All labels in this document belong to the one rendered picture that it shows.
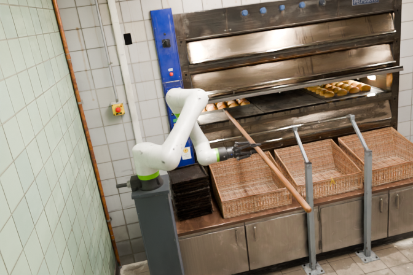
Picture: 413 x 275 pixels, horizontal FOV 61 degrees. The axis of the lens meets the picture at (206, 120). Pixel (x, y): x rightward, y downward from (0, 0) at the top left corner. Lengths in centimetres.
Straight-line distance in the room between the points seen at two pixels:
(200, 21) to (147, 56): 49
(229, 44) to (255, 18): 29
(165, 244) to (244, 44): 165
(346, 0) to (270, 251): 213
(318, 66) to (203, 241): 172
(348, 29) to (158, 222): 221
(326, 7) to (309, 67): 50
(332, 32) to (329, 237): 168
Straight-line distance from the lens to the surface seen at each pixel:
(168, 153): 182
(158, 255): 220
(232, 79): 292
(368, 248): 333
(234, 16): 290
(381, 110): 361
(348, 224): 317
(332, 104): 332
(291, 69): 308
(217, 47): 287
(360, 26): 334
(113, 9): 278
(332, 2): 321
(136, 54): 281
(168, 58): 279
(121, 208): 322
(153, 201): 201
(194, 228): 273
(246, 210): 279
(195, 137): 231
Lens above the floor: 211
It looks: 17 degrees down
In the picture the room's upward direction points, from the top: 8 degrees counter-clockwise
